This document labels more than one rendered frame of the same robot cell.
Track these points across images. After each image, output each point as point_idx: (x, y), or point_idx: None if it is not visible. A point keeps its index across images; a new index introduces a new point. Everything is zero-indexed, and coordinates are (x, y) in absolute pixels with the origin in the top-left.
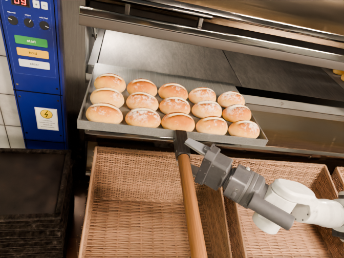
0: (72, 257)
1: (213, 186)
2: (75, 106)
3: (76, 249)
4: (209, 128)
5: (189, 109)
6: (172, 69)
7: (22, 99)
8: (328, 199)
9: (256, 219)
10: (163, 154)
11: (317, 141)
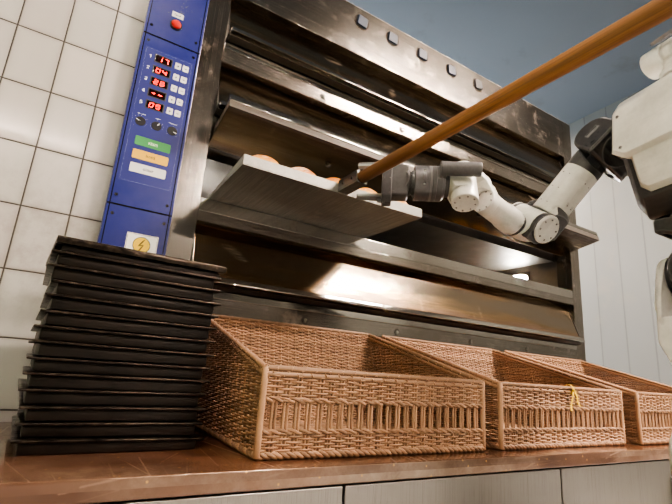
0: (209, 447)
1: (402, 189)
2: (179, 245)
3: (209, 444)
4: (366, 191)
5: None
6: None
7: (113, 217)
8: (523, 377)
9: (456, 192)
10: (300, 328)
11: (465, 311)
